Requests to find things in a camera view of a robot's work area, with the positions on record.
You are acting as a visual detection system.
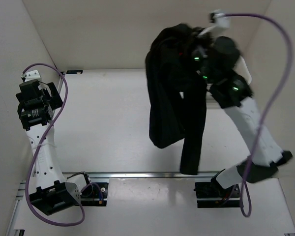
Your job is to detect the black trousers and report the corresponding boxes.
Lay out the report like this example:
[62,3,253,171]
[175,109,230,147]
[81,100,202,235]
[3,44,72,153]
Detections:
[145,23,207,175]

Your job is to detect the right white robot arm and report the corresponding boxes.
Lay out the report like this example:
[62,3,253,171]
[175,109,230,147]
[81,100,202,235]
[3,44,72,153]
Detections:
[190,36,293,197]

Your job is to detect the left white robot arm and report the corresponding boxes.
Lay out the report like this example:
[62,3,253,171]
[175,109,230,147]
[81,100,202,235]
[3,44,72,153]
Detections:
[16,79,93,215]

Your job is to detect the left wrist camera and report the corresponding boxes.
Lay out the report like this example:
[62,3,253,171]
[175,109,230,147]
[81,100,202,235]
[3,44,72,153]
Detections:
[21,70,41,82]

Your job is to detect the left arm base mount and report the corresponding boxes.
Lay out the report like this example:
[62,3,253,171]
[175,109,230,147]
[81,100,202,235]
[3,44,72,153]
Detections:
[66,172,109,207]

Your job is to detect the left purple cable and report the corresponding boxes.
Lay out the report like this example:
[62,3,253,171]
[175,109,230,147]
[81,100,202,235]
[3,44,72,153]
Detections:
[22,63,104,227]

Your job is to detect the purple cable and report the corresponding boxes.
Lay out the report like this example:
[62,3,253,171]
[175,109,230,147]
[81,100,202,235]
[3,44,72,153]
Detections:
[22,63,104,227]
[221,12,295,217]

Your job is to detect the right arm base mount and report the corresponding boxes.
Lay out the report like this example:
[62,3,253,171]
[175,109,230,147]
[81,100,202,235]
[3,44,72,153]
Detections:
[194,177,240,208]

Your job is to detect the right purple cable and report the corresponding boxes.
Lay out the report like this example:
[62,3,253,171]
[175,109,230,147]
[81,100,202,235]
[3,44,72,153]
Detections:
[221,12,295,217]

